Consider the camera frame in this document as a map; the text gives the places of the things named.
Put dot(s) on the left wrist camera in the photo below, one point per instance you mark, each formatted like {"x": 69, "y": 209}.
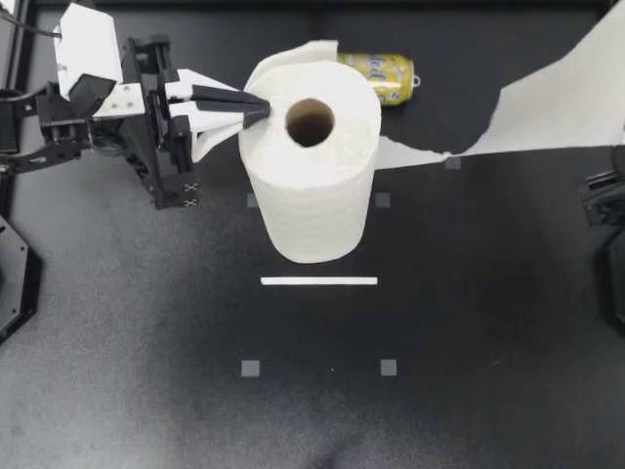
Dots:
{"x": 88, "y": 44}

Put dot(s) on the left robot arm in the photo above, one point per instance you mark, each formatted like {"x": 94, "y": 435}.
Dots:
{"x": 56, "y": 129}

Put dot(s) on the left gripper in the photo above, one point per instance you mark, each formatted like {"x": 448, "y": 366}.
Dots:
{"x": 146, "y": 146}

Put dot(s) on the white paper towel roll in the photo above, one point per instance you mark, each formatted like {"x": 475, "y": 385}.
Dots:
{"x": 312, "y": 195}

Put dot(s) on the torn white paper towel sheet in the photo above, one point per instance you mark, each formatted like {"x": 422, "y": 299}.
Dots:
{"x": 561, "y": 107}

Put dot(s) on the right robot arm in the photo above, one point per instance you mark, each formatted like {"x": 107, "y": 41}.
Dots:
{"x": 603, "y": 195}

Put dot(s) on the yellow drink can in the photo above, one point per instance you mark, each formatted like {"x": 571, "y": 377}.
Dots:
{"x": 386, "y": 73}

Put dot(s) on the black frame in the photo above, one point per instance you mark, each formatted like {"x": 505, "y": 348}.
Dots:
{"x": 10, "y": 49}

